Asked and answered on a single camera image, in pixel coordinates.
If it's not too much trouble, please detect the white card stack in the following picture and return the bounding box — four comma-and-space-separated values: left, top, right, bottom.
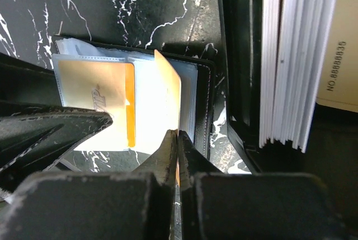
258, 0, 358, 154

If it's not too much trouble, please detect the black card holder wallet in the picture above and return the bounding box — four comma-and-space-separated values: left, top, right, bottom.
53, 35, 216, 159

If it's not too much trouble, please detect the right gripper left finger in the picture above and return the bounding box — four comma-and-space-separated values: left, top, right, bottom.
133, 130, 178, 239

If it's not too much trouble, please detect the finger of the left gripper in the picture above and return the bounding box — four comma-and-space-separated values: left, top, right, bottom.
1, 105, 112, 192
1, 54, 62, 109

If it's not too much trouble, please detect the orange credit card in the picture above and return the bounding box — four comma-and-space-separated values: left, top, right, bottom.
125, 63, 136, 148
153, 49, 182, 187

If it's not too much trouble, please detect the brown credit card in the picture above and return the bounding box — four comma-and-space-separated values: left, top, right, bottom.
58, 60, 126, 123

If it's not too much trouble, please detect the black card box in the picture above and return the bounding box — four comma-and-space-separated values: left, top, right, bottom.
218, 0, 357, 230

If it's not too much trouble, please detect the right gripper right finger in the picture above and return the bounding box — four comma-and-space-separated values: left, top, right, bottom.
178, 131, 222, 239

